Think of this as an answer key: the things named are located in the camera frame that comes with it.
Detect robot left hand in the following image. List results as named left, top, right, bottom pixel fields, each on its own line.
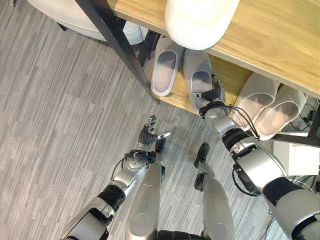
left=137, top=114, right=172, bottom=152

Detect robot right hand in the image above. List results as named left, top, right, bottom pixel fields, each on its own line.
left=193, top=74, right=227, bottom=103

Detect grey slipper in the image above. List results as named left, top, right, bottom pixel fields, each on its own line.
left=182, top=48, right=214, bottom=116
left=150, top=36, right=186, bottom=97

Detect white slipper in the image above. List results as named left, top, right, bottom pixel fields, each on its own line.
left=229, top=72, right=281, bottom=131
left=254, top=84, right=309, bottom=141

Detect white rounded helmet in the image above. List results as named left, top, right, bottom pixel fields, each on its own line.
left=164, top=0, right=241, bottom=51

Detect robot right leg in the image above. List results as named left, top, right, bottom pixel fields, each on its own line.
left=193, top=142, right=236, bottom=240

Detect robot black waist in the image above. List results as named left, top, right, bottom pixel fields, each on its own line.
left=156, top=229, right=204, bottom=240

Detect white rounded bin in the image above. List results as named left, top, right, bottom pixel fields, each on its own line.
left=122, top=20, right=149, bottom=46

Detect white box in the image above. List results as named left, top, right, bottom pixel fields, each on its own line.
left=272, top=139, right=320, bottom=177

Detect white upholstered seat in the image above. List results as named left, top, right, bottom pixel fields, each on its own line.
left=25, top=0, right=109, bottom=43

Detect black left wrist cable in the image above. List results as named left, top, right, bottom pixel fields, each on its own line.
left=109, top=151, right=141, bottom=181

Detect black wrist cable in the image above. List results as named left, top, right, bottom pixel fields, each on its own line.
left=221, top=104, right=261, bottom=141
left=109, top=151, right=141, bottom=181

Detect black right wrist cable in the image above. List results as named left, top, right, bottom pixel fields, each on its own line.
left=221, top=104, right=261, bottom=141

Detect wooden shoe rack black frame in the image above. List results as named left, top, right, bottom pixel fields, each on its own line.
left=75, top=0, right=320, bottom=139

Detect black floor cable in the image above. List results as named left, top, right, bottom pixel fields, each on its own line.
left=298, top=99, right=320, bottom=132

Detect white floor cables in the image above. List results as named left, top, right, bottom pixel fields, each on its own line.
left=287, top=174, right=320, bottom=195

